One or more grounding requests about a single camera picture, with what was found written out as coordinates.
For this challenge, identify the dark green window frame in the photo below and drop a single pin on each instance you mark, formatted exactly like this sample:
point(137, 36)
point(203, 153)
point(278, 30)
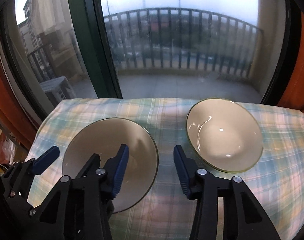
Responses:
point(89, 27)

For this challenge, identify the white plastic bag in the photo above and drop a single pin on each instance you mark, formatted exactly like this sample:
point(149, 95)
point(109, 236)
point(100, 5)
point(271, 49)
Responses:
point(9, 150)

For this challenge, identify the orange curtain left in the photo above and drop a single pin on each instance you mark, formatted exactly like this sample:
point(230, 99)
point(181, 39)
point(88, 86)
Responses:
point(12, 114)

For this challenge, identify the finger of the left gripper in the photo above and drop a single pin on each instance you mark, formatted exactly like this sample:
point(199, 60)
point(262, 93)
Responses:
point(90, 166)
point(33, 166)

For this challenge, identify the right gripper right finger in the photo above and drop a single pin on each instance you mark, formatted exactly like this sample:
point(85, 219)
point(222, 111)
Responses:
point(243, 215)

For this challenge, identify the green floral ceramic bowl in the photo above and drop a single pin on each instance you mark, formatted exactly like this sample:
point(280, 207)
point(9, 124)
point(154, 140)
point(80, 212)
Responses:
point(104, 137)

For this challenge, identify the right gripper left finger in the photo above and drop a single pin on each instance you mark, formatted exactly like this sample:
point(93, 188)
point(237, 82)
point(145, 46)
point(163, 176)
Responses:
point(92, 197)

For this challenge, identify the outdoor air conditioner unit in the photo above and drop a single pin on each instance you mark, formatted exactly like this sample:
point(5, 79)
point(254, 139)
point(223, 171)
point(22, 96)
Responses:
point(57, 90)

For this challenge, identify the orange curtain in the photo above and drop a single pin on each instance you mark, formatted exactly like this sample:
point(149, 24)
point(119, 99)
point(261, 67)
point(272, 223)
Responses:
point(12, 114)
point(293, 96)

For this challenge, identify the balcony metal railing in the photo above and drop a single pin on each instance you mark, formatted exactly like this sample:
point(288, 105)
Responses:
point(182, 38)

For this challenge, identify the orange curtain right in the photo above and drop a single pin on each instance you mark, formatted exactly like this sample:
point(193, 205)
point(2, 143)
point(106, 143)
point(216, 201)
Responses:
point(293, 96)

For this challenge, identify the plaid pastel tablecloth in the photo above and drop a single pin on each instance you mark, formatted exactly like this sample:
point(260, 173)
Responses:
point(277, 180)

